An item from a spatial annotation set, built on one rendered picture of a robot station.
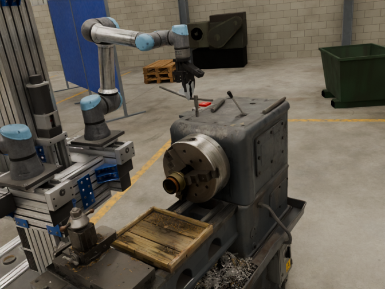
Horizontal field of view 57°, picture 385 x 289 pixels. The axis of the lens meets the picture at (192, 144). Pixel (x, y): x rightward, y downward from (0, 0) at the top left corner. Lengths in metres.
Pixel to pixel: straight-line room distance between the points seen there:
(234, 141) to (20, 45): 1.15
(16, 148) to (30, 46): 0.55
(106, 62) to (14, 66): 0.47
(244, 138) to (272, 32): 10.01
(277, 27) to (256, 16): 0.71
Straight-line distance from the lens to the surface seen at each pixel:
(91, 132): 2.06
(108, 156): 2.04
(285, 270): 2.37
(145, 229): 1.67
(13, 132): 1.71
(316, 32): 11.50
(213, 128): 1.72
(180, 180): 1.56
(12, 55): 1.93
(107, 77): 2.09
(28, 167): 1.75
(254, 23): 11.61
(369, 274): 2.81
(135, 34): 1.74
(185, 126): 1.81
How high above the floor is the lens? 1.81
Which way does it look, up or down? 21 degrees down
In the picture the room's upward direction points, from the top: 6 degrees counter-clockwise
